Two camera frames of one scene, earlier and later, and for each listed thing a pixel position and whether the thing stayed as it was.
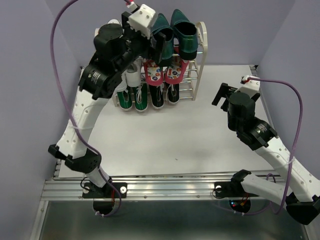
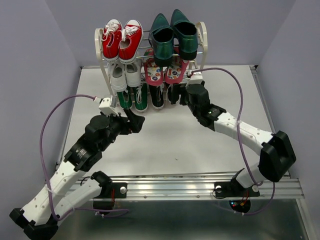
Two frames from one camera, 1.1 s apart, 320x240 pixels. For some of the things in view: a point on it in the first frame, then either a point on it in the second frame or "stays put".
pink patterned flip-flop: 173,73 stays put
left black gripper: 160,46 → 136,122
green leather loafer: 186,32 stays put
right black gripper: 222,92 → 182,89
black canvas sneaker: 172,94 stays put
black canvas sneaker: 156,93 stays put
